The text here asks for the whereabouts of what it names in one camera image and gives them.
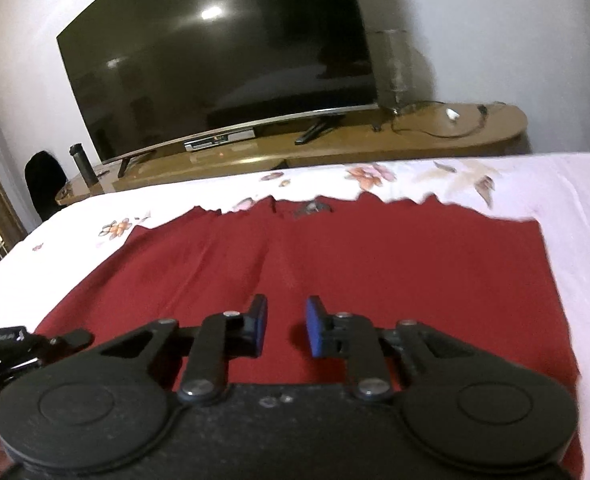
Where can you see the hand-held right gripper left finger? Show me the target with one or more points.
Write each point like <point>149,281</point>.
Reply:
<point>259,322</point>

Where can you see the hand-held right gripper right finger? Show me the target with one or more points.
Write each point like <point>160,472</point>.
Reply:
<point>316,327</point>

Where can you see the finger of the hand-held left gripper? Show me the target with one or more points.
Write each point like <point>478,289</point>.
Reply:
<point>67,342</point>

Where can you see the red embellished sweater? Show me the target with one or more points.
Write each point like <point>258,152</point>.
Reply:
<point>375,270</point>

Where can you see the black chair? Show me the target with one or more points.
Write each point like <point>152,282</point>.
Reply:
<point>45,185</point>

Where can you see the dark thermos bottle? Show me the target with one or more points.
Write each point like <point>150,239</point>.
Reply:
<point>84,165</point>

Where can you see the silver set-top box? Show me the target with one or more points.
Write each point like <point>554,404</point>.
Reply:
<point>220,139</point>

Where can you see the wooden television cabinet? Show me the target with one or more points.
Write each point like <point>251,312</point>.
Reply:
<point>375,140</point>

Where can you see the small white object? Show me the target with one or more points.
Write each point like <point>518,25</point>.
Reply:
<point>453,114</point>

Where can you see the large curved television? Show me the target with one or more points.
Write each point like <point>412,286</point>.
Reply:
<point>215,60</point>

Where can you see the clear glass vase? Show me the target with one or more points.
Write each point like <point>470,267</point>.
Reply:
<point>392,70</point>

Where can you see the floral white bedsheet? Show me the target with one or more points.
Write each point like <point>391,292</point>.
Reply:
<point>575,200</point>

